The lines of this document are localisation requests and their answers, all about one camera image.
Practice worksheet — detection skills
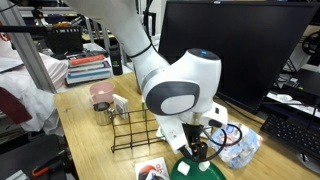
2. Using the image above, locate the dark red fabric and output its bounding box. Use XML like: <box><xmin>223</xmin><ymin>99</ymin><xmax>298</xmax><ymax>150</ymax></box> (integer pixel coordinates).
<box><xmin>0</xmin><ymin>86</ymin><xmax>33</xmax><ymax>125</ymax></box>

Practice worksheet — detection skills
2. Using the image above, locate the aluminium frame post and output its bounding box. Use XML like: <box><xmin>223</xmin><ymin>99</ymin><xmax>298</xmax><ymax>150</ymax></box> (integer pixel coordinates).
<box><xmin>0</xmin><ymin>0</ymin><xmax>58</xmax><ymax>94</ymax></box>

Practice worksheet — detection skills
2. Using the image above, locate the green plate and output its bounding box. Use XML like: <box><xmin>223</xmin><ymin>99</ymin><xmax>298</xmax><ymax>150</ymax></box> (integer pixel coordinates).
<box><xmin>170</xmin><ymin>156</ymin><xmax>228</xmax><ymax>180</ymax></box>

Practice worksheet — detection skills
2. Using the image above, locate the blue plastic bag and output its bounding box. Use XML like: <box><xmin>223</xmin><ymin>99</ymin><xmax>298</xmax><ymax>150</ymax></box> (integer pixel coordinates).
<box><xmin>208</xmin><ymin>122</ymin><xmax>264</xmax><ymax>170</ymax></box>

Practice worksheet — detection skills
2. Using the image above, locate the white marshmallow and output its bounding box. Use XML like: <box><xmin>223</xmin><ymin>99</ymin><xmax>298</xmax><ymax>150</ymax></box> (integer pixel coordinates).
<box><xmin>176</xmin><ymin>161</ymin><xmax>191</xmax><ymax>176</ymax></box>
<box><xmin>198</xmin><ymin>160</ymin><xmax>211</xmax><ymax>172</ymax></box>

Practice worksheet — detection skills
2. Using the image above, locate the blue white book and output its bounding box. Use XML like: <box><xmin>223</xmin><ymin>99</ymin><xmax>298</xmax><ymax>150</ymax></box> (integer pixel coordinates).
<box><xmin>64</xmin><ymin>69</ymin><xmax>114</xmax><ymax>86</ymax></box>

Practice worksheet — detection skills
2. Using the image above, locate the flat white orange booklet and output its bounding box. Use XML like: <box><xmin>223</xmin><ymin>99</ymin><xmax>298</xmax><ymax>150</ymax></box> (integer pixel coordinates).
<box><xmin>134</xmin><ymin>156</ymin><xmax>171</xmax><ymax>180</ymax></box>

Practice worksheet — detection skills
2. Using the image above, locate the pink bowl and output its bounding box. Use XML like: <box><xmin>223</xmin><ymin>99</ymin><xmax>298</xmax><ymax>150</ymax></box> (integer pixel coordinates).
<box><xmin>88</xmin><ymin>81</ymin><xmax>116</xmax><ymax>105</ymax></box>

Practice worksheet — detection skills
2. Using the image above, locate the orange black clamp tool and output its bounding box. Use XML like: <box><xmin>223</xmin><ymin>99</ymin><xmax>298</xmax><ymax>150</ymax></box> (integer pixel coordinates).
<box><xmin>31</xmin><ymin>156</ymin><xmax>66</xmax><ymax>178</ymax></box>

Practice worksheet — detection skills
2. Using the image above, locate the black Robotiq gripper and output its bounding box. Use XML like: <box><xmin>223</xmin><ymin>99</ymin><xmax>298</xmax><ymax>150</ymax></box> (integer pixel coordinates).
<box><xmin>181</xmin><ymin>122</ymin><xmax>210</xmax><ymax>164</ymax></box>

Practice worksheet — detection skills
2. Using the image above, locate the black round spool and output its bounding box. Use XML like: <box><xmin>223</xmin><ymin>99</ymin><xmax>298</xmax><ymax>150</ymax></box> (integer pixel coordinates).
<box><xmin>301</xmin><ymin>30</ymin><xmax>320</xmax><ymax>57</ymax></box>

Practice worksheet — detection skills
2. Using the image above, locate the purple white book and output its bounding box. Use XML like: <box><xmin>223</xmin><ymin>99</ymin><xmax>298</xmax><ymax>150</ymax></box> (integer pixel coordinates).
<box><xmin>66</xmin><ymin>60</ymin><xmax>113</xmax><ymax>75</ymax></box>

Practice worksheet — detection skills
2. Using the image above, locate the white cloth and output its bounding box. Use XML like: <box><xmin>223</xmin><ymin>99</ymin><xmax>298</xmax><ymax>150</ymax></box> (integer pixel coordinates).
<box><xmin>0</xmin><ymin>39</ymin><xmax>69</xmax><ymax>136</ymax></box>

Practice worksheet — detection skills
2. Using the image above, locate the black keyboard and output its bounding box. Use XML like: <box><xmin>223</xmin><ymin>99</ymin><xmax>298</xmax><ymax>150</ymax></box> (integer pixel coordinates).
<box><xmin>259</xmin><ymin>113</ymin><xmax>320</xmax><ymax>161</ymax></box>

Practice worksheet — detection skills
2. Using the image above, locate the black NVIDIA bottle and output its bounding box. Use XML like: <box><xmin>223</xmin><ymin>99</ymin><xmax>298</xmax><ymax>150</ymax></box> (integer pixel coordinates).
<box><xmin>109</xmin><ymin>43</ymin><xmax>124</xmax><ymax>77</ymax></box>

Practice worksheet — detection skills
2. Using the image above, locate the large black computer monitor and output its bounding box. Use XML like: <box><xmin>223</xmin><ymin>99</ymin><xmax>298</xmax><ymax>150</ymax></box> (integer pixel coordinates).
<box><xmin>158</xmin><ymin>0</ymin><xmax>320</xmax><ymax>114</ymax></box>

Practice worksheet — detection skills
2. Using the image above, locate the stainless steel milk pitcher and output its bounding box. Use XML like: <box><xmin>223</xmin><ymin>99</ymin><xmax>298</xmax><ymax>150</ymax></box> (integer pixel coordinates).
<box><xmin>93</xmin><ymin>101</ymin><xmax>116</xmax><ymax>127</ymax></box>

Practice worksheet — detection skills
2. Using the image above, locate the black crate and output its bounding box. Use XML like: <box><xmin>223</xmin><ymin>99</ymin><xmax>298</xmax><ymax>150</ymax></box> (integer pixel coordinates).
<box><xmin>44</xmin><ymin>25</ymin><xmax>84</xmax><ymax>56</ymax></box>

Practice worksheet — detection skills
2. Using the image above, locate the black wire rack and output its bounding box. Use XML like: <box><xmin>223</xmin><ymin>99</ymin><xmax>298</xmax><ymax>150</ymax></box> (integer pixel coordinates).
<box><xmin>110</xmin><ymin>108</ymin><xmax>168</xmax><ymax>154</ymax></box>

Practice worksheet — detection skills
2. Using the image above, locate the red cover book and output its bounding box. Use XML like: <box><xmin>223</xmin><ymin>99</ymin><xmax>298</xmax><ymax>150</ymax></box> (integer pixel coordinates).
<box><xmin>68</xmin><ymin>54</ymin><xmax>107</xmax><ymax>68</ymax></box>

